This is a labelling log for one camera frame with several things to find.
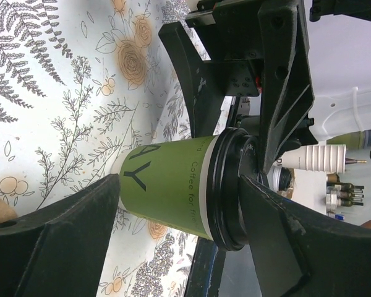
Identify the background paper cup stacks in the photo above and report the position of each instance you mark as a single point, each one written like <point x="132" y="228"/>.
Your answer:
<point x="320" y="158"/>

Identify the single green paper cup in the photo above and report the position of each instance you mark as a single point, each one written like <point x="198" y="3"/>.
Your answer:
<point x="167" y="183"/>

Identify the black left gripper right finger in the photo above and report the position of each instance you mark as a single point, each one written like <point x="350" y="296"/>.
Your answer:
<point x="300" y="252"/>

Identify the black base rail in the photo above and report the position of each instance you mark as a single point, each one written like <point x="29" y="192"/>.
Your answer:
<point x="206" y="270"/>

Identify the black coffee cup lid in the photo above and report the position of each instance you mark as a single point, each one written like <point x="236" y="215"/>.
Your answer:
<point x="234" y="154"/>

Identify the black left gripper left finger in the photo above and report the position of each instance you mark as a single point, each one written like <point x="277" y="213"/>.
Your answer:
<point x="59" y="250"/>

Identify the background bottles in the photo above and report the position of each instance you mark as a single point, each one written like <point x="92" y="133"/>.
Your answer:
<point x="343" y="195"/>

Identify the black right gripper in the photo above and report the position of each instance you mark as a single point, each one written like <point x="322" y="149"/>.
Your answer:
<point x="335" y="34"/>

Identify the floral table mat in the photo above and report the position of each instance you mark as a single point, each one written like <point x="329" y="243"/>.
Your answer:
<point x="81" y="81"/>

